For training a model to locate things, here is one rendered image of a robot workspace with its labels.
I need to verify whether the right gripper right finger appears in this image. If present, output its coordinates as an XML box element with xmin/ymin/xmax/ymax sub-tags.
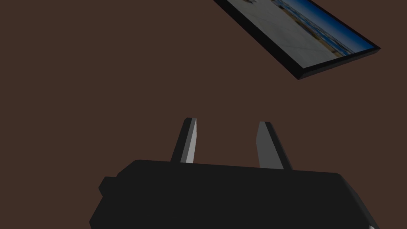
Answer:
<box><xmin>256</xmin><ymin>121</ymin><xmax>293</xmax><ymax>171</ymax></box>

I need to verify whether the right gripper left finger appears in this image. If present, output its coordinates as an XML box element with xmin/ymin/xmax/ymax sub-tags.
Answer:
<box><xmin>170</xmin><ymin>117</ymin><xmax>198</xmax><ymax>164</ymax></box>

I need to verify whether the black framed beach picture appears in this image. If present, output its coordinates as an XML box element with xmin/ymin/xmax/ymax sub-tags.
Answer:
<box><xmin>212</xmin><ymin>0</ymin><xmax>382</xmax><ymax>81</ymax></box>

